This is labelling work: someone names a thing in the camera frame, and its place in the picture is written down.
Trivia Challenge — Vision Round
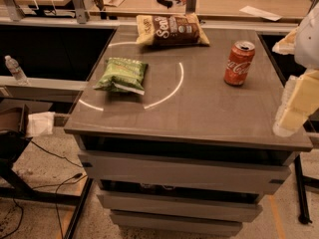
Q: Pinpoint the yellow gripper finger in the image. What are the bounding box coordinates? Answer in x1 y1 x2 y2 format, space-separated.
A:
273 69 319 137
272 28 298 55

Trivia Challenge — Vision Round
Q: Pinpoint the brown chip bag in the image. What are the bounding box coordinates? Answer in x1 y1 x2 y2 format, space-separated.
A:
137 13 209 46

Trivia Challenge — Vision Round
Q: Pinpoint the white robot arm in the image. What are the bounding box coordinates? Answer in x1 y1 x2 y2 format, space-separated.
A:
272 4 319 136

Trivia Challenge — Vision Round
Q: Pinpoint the red coke can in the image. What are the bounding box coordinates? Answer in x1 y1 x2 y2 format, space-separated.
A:
223 40 255 86

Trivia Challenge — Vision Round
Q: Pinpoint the green chip bag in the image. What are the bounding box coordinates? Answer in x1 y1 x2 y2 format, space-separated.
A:
94 57 148 95

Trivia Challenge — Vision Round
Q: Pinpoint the white paper sheet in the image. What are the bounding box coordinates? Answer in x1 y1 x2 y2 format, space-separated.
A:
240 6 281 21

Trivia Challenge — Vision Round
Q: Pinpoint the grey drawer cabinet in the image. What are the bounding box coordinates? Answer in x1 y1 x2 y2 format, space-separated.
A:
65 26 312 236

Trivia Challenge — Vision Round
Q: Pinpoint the black headband object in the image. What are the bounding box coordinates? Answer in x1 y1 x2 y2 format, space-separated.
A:
157 0 173 9

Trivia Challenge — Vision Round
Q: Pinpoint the small paper packet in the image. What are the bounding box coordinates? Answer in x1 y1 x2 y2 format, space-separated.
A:
104 0 125 7

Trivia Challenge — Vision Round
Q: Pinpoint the white crumpled paper towel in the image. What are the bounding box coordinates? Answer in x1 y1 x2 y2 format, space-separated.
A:
26 112 55 137

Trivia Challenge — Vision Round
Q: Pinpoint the clear plastic water bottle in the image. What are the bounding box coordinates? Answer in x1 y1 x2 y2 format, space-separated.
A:
5 55 29 86

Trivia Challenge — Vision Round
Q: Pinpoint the black floor cable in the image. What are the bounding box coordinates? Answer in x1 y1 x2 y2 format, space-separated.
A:
0 139 88 239

